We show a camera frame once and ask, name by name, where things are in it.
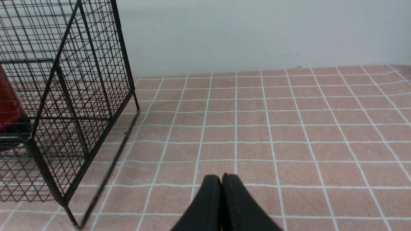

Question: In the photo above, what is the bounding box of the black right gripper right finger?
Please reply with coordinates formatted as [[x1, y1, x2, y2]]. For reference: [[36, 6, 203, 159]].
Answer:
[[222, 174, 282, 231]]

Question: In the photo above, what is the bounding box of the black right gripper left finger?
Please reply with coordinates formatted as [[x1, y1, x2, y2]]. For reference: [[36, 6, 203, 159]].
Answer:
[[171, 175, 222, 231]]

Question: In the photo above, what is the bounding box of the red label soy sauce bottle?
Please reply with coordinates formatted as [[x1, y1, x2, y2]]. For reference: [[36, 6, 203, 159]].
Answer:
[[0, 67, 32, 139]]

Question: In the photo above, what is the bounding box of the pink checkered tablecloth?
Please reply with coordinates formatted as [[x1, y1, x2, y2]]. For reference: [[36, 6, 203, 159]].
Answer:
[[1, 65, 410, 231]]

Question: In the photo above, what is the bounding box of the black wire shelf rack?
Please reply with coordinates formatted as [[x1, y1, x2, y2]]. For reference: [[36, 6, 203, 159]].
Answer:
[[1, 0, 140, 230]]

